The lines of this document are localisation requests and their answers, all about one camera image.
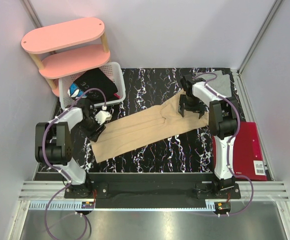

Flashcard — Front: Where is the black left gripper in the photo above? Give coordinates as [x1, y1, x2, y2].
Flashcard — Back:
[78, 115, 105, 143]

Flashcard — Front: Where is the pink three-tier wooden shelf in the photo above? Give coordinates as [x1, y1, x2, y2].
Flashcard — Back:
[21, 17, 111, 97]

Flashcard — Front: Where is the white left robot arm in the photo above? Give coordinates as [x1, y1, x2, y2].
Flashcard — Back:
[34, 98, 112, 198]

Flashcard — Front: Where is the black marble pattern mat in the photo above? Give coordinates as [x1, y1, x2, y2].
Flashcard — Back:
[50, 67, 247, 174]

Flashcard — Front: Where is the right electronics connector board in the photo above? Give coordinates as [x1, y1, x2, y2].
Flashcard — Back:
[216, 202, 231, 212]

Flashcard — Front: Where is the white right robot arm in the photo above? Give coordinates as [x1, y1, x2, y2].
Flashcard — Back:
[178, 73, 241, 198]

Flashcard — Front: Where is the black t shirt in basket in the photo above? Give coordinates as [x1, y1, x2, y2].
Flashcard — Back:
[73, 68, 120, 102]

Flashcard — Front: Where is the beige t shirt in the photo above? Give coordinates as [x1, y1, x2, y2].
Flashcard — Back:
[92, 91, 209, 163]

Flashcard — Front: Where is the white plastic laundry basket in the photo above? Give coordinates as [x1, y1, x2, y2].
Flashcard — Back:
[58, 62, 126, 110]

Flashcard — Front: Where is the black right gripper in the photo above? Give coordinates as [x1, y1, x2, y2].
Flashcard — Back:
[178, 94, 206, 118]

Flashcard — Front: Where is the blue white patterned garment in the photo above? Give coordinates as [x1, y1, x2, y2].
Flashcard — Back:
[67, 83, 84, 100]

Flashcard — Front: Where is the left electronics connector board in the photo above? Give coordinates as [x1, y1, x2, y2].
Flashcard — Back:
[81, 201, 95, 209]

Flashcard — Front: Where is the folded grey t shirt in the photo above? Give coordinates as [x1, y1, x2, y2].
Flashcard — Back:
[208, 70, 232, 97]

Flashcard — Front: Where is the electronics connector board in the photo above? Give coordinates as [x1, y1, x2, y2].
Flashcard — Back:
[81, 201, 95, 209]
[216, 202, 231, 212]

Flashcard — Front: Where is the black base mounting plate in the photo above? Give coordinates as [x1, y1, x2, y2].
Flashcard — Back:
[64, 173, 241, 211]

